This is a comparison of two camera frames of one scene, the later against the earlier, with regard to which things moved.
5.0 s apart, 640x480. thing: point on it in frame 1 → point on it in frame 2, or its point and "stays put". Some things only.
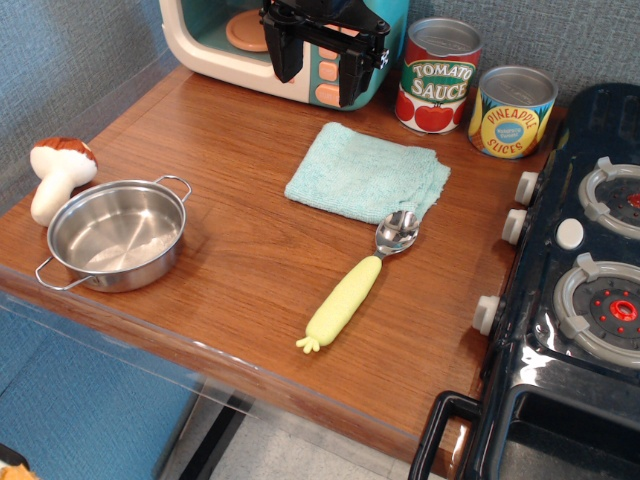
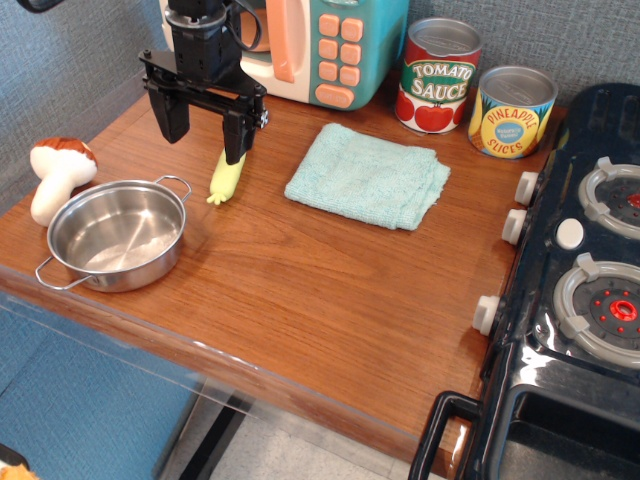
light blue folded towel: [352, 176] stays put
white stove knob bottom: [484, 313] stays put
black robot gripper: [352, 26] → [205, 67]
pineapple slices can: [511, 112] stays put
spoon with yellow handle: [395, 232] → [225, 178]
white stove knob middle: [513, 225] stays put
